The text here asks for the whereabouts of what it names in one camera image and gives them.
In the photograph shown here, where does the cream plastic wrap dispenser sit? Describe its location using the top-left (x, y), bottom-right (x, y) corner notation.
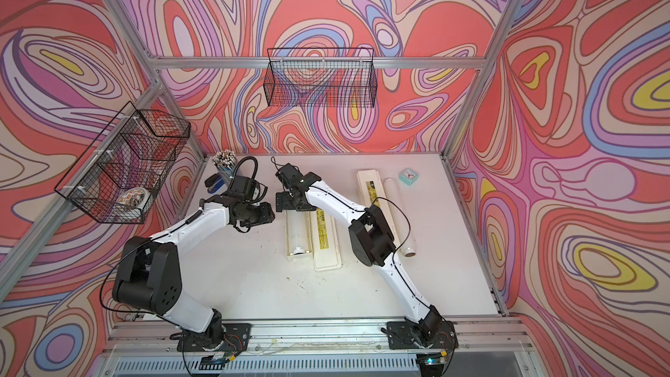
top-left (285, 209), bottom-right (343, 272)

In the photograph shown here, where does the white plastic wrap roll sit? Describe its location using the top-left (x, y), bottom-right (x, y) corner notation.
top-left (286, 211), bottom-right (312, 257)

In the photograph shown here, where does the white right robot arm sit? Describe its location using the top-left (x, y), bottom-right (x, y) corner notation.
top-left (276, 163), bottom-right (444, 348)

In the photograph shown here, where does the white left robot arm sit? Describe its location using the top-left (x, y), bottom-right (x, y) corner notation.
top-left (113, 176), bottom-right (275, 333)

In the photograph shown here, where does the cup of pencils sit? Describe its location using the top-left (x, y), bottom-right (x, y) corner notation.
top-left (212, 149), bottom-right (237, 184)

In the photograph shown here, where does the tape roll in basket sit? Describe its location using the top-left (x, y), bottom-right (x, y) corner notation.
top-left (114, 187), bottom-right (150, 218)

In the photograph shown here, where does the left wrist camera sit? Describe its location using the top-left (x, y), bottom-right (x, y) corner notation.
top-left (225, 176), bottom-right (261, 202)

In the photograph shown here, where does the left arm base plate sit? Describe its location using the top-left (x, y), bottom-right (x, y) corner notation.
top-left (177, 322), bottom-right (252, 354)

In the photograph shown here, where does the black wire basket back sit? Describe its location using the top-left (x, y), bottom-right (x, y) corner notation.
top-left (263, 46), bottom-right (378, 109)

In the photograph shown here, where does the black wire basket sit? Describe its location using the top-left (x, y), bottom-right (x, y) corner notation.
top-left (263, 46), bottom-right (378, 109)
top-left (54, 102), bottom-right (191, 224)

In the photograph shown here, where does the black wire basket left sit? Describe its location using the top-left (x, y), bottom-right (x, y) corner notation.
top-left (54, 102), bottom-right (191, 224)

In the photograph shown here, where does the aluminium front rail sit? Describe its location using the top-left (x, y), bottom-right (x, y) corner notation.
top-left (89, 316), bottom-right (548, 376)

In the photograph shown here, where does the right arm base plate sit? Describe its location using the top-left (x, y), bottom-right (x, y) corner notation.
top-left (380, 320), bottom-right (459, 352)

